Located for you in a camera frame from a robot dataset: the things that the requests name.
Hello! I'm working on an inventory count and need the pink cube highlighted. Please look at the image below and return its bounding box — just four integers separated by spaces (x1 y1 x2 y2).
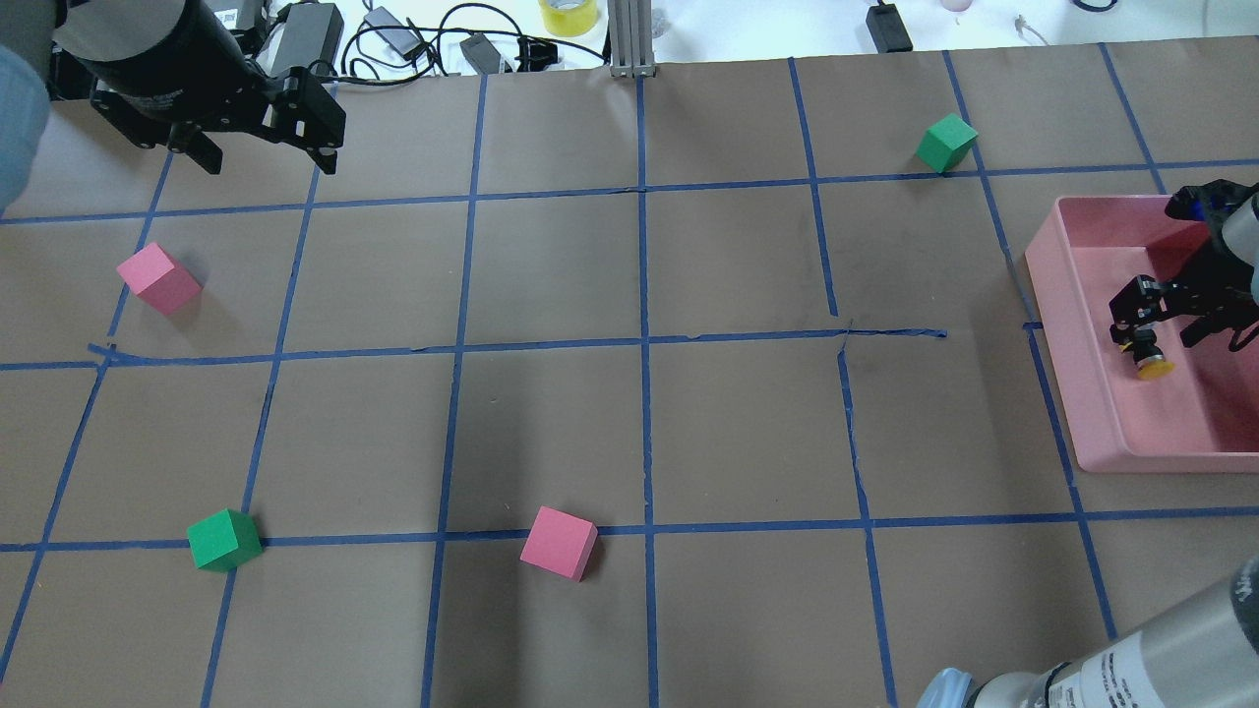
517 505 599 582
116 243 203 317

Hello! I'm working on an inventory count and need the pink plastic bin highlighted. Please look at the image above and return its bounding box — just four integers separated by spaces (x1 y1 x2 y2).
1026 197 1258 474

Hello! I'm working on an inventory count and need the small black adapter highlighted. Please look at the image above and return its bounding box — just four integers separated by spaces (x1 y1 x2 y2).
865 1 914 54

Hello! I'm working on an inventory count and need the grey usb hub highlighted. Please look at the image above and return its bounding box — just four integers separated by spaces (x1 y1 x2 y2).
364 6 423 60

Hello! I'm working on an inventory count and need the yellow push button switch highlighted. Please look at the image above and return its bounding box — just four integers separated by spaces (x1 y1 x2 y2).
1119 328 1176 382

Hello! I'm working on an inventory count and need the pink cube far side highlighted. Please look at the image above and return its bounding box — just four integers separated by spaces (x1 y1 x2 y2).
116 243 203 317

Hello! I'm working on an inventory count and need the green cube near bin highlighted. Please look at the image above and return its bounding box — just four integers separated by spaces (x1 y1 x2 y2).
917 113 980 174

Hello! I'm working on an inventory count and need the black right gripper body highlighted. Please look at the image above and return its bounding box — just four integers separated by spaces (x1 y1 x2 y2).
1165 180 1256 325

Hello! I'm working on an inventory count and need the black power adapter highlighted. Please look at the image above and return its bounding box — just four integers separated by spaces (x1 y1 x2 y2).
267 1 342 77

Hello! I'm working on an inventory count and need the yellow tape roll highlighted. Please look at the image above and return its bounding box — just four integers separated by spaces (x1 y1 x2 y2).
538 0 601 37

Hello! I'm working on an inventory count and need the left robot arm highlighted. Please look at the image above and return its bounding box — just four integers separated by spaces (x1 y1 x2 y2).
1 1 346 207

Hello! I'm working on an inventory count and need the green cube near base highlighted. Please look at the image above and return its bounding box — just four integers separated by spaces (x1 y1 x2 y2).
186 509 264 573

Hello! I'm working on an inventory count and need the aluminium frame post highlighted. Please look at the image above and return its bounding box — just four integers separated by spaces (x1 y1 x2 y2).
607 0 657 78

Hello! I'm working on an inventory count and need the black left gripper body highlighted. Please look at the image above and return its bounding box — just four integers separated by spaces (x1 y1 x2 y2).
49 0 296 152

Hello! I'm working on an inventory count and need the pink cube near centre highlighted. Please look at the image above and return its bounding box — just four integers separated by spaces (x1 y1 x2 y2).
517 505 599 582

